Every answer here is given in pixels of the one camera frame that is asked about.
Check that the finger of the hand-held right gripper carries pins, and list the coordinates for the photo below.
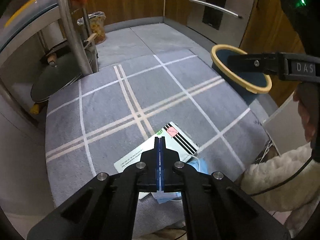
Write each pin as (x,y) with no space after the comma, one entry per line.
(255,63)

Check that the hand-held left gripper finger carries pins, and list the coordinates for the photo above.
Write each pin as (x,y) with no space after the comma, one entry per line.
(157,155)
(162,155)

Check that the white paper box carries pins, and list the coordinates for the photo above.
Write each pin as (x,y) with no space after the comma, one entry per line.
(140,155)

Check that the dark blue bin yellow rim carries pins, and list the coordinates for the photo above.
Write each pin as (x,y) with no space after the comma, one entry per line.
(240,80)

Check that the person's right forearm white sleeve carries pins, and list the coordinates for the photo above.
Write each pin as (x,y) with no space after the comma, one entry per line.
(275,182)

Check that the person's right hand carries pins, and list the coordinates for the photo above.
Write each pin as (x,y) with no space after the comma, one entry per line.
(306,120)

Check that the blue face mask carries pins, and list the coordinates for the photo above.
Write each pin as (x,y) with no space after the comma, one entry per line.
(197,166)

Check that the white flat panel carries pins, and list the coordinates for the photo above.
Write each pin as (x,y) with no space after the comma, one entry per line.
(285,122)

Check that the stainless steel oven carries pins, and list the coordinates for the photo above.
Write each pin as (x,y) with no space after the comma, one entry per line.
(217,2)

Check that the glass pot lid wooden knob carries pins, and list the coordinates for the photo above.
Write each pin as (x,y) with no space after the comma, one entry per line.
(57,77)

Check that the yellow item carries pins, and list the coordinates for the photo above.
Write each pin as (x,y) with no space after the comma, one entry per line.
(35,108)

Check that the patterned bin with plastic bag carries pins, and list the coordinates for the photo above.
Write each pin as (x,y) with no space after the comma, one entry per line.
(98,28)

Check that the wooden cabinets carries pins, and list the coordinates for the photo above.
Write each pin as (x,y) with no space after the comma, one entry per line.
(130,0)

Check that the stainless steel table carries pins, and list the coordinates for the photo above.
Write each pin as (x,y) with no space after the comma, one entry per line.
(72,30)

